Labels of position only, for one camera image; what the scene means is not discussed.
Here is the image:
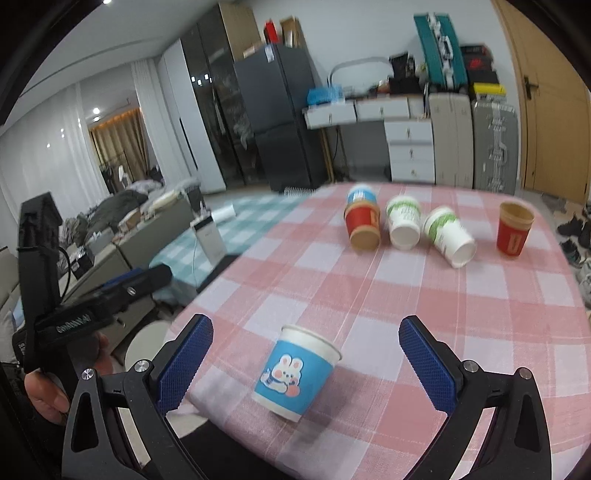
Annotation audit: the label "beige suitcase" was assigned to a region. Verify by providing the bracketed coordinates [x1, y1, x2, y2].
[428, 93, 474, 189]

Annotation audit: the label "person left hand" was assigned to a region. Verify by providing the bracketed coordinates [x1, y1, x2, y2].
[24, 333, 113, 424]

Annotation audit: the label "dark glass wardrobe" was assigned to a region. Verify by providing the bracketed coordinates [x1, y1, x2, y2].
[181, 2, 266, 188]

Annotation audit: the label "wooden door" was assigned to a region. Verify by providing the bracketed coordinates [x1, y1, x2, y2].
[494, 1, 590, 204]

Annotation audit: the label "white paper roll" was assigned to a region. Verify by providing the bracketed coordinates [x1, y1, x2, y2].
[211, 204, 236, 224]

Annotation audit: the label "blue plastic bag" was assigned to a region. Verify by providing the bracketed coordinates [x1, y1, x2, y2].
[307, 85, 346, 107]

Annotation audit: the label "blue bunny cup lying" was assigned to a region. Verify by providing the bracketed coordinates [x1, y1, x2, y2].
[346, 183, 378, 205]

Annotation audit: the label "blue bunny paper cup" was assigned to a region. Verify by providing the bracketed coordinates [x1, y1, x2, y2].
[252, 325, 342, 422]

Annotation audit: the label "white round stool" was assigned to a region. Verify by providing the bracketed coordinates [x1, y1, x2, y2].
[124, 320, 171, 370]

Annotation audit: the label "pink checkered tablecloth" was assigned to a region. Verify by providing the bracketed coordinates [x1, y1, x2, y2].
[170, 184, 590, 479]

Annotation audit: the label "stacked shoe boxes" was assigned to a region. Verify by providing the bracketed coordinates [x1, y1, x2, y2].
[460, 44, 507, 101]

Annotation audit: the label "white drawer cabinet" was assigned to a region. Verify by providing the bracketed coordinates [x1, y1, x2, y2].
[384, 119, 435, 184]

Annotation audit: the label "white green cup left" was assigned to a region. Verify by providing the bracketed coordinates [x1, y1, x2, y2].
[386, 195, 422, 250]

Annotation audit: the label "red paper cup upright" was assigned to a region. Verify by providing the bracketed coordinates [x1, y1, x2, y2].
[496, 201, 535, 257]

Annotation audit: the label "teal checkered tablecloth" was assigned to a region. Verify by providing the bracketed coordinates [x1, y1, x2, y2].
[150, 192, 308, 306]

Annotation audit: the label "red paper cup lying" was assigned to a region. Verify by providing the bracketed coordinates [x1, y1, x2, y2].
[344, 200, 382, 251]

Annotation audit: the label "white green cup right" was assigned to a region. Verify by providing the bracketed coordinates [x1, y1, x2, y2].
[423, 206, 477, 269]

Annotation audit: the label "teal suitcase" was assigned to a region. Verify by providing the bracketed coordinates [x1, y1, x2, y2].
[414, 13, 469, 94]

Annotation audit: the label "white desk with drawers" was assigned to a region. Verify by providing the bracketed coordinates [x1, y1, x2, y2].
[304, 95, 431, 181]

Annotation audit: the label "black refrigerator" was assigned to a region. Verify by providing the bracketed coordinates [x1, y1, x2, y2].
[235, 44, 328, 192]

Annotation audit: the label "white power bank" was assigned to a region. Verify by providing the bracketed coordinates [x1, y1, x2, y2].
[190, 215, 228, 267]

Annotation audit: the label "silver suitcase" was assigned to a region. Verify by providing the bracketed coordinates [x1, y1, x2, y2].
[472, 100, 519, 195]

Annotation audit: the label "white green cup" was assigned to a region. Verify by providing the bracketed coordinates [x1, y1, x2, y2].
[386, 195, 422, 250]
[423, 206, 477, 269]

